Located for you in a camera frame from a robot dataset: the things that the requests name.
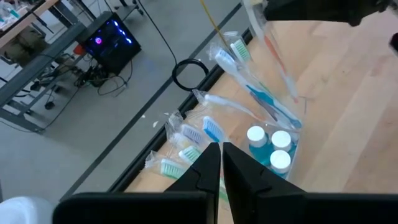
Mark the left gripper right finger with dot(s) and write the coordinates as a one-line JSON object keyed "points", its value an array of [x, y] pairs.
{"points": [[280, 208]]}

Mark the green toothbrush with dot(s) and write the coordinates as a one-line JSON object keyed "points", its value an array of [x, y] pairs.
{"points": [[222, 194], [241, 50], [189, 154], [172, 168]]}

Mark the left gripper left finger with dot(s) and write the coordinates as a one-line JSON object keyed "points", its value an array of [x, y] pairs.
{"points": [[186, 207]]}

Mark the wooden desk gray frame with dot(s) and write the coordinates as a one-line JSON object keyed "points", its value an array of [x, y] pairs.
{"points": [[37, 67]]}

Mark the blue toothbrush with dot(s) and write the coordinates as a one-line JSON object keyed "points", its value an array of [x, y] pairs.
{"points": [[213, 129], [264, 96]]}

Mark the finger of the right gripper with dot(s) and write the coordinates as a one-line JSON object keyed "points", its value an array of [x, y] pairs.
{"points": [[326, 11]]}

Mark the black computer tower RGB lights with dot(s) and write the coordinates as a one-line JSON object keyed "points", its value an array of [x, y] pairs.
{"points": [[109, 46]]}

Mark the clear plastic bag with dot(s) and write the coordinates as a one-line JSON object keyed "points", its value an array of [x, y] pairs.
{"points": [[237, 124]]}

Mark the green bag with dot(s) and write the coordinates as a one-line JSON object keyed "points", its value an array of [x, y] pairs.
{"points": [[23, 43]]}

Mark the blue mouthwash bottle white cap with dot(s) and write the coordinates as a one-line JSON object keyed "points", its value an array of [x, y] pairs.
{"points": [[280, 161], [256, 137], [281, 140]]}

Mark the purple toothbrush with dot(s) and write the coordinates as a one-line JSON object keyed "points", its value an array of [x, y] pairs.
{"points": [[192, 134]]}

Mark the black aluminium table frame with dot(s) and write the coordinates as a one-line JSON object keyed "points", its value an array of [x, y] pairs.
{"points": [[214, 74]]}

